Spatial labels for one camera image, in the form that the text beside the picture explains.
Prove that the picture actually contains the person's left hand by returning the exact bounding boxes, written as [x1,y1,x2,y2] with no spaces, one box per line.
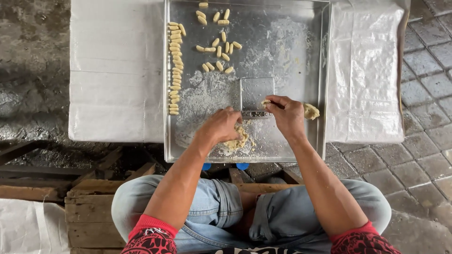
[196,107,244,148]

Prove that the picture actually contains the person's right hand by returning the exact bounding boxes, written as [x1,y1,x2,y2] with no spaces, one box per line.
[265,95,307,141]

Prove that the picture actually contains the crumbly dough lump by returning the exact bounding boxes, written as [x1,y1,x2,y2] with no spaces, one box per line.
[223,123,250,151]

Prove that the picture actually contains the small silver digital scale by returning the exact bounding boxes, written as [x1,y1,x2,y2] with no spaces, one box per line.
[241,78,275,119]

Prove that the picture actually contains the loose scattered dough pieces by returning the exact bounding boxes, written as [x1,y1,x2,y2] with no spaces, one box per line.
[195,2,243,74]

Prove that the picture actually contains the rounded dough lump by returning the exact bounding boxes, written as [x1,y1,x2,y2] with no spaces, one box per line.
[303,103,320,120]

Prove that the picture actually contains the large square metal tray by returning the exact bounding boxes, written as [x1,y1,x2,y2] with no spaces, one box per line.
[164,0,332,163]

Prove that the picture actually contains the row of shaped dough pieces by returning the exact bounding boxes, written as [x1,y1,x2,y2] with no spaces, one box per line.
[168,22,186,116]

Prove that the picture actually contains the light blue denim shorts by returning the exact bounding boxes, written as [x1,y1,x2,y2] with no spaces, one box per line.
[111,175,392,254]

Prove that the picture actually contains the white woven plastic sheet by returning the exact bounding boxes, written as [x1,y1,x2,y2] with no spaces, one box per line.
[68,0,411,143]

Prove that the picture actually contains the red patterned shirt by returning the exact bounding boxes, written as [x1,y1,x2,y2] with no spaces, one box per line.
[121,214,402,254]

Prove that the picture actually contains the wooden crate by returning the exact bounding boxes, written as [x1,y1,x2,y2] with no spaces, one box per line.
[65,169,304,254]

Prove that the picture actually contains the pile of dark wooden planks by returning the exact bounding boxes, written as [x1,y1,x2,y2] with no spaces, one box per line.
[0,140,157,202]

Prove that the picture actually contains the white woven sack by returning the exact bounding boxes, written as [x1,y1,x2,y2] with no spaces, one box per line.
[0,198,70,254]

